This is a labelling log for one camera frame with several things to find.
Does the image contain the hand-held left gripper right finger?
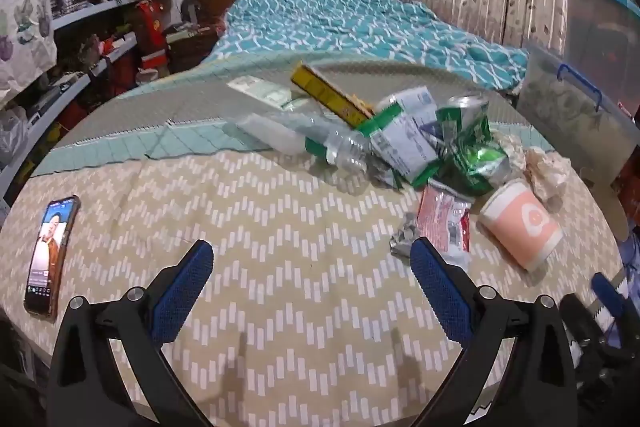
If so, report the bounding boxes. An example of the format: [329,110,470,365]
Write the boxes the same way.
[409,237,578,427]

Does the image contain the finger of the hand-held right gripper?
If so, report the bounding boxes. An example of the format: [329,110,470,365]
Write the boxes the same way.
[591,273,628,333]
[559,294,606,353]

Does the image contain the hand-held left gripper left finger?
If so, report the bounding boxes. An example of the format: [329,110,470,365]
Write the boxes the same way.
[47,239,216,427]

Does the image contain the silver foil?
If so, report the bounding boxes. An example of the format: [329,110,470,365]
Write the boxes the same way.
[390,214,421,260]

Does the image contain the red white wrapper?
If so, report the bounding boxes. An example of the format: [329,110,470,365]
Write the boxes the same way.
[416,184,473,258]

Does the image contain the beige trash bin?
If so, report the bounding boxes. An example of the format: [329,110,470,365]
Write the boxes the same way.
[585,179,629,240]

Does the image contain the pink paper cup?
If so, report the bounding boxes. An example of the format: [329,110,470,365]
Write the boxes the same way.
[477,179,563,273]

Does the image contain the green foil bag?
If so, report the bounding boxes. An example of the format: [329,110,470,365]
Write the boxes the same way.
[435,142,511,198]

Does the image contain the white paper ball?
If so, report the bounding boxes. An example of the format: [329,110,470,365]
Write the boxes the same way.
[522,147,573,200]

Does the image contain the green white carton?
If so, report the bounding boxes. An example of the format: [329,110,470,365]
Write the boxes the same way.
[357,104,443,190]

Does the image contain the crushed green can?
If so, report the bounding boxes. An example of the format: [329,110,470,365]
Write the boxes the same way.
[435,93,493,158]

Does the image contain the clear plastic bottle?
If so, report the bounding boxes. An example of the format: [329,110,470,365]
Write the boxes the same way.
[235,112,373,175]

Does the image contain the green white packet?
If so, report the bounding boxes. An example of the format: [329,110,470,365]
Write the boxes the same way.
[227,77,301,110]

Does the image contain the yellow cardboard box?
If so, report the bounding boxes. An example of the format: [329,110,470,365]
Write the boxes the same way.
[291,62,376,130]

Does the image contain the blue cloth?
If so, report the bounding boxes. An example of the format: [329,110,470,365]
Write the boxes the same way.
[617,234,640,288]

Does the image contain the beige chevron bed mat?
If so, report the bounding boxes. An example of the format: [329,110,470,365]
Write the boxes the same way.
[0,57,626,427]

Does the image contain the smartphone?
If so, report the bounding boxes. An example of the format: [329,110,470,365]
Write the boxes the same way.
[24,194,81,320]

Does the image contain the small crumpled paper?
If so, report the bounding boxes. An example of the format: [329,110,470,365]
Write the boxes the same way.
[492,132,526,168]

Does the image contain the dark wooden nightstand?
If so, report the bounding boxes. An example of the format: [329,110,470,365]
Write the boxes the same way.
[165,24,221,75]

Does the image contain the red gift box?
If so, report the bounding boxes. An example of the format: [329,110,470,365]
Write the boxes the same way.
[132,0,171,72]

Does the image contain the storage bin teal lid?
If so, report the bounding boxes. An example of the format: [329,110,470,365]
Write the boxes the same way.
[562,0,640,72]

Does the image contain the teal patterned blanket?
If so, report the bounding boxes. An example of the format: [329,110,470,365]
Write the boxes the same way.
[207,0,531,92]

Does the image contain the grey shelf unit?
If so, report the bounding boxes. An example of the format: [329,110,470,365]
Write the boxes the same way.
[0,0,143,208]

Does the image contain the floral printed cloth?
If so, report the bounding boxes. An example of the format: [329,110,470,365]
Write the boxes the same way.
[0,0,58,102]

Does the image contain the storage box blue handle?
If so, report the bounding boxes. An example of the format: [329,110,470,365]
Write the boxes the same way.
[515,44,638,188]

